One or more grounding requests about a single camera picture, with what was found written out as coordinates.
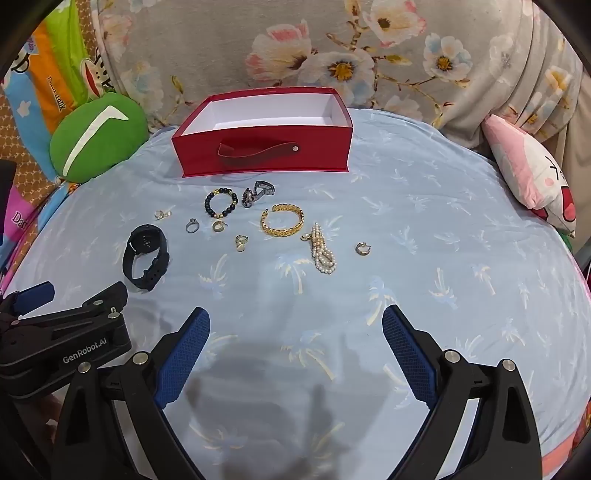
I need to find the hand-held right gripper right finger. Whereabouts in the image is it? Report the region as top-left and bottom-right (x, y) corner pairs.
(382, 304), (544, 480)

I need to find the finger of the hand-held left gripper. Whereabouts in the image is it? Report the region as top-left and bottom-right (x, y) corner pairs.
(0, 281), (56, 324)
(18, 281), (129, 330)

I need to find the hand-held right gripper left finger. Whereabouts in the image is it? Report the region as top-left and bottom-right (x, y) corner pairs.
(52, 306), (212, 480)

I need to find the black bead bracelet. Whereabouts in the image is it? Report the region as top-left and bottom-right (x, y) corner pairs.
(204, 187), (238, 219)

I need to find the red cardboard box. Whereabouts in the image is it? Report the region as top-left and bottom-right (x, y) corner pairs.
(172, 88), (354, 178)

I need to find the light blue palm print sheet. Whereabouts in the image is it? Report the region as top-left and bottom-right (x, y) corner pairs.
(0, 108), (591, 480)

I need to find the gold woven bangle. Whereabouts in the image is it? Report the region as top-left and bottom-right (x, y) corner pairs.
(261, 204), (305, 238)

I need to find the green round pillow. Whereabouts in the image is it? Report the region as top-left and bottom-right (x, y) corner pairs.
(50, 92), (149, 182)

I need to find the pink cartoon face pillow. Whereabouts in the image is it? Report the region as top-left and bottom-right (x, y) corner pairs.
(482, 114), (578, 238)

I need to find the colourful cartoon blanket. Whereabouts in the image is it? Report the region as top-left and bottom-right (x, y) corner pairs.
(0, 0), (116, 296)

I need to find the grey floral blanket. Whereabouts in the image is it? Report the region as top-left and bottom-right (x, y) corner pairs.
(90, 0), (591, 204)

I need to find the pearl bracelet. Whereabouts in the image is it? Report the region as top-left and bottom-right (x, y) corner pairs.
(301, 222), (337, 276)

